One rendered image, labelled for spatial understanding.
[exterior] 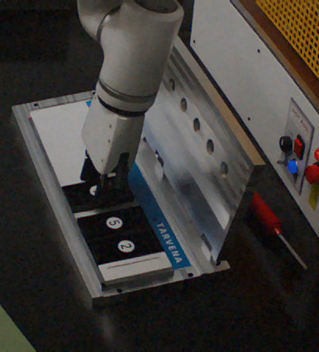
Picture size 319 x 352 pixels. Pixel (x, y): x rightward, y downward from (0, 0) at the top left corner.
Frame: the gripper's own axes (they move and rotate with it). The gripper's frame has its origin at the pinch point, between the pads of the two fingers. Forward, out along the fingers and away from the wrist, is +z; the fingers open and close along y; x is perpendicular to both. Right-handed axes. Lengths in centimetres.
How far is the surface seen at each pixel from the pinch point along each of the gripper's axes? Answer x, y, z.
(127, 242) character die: 0.9, 11.3, 1.3
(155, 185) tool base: 9.4, 0.4, 0.5
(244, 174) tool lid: 11.4, 16.7, -15.1
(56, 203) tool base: -5.8, 0.0, 3.8
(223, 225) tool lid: 10.8, 17.3, -6.8
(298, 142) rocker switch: 26.3, 7.2, -12.9
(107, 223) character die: -0.5, 6.9, 1.7
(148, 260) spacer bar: 2.5, 15.3, 1.2
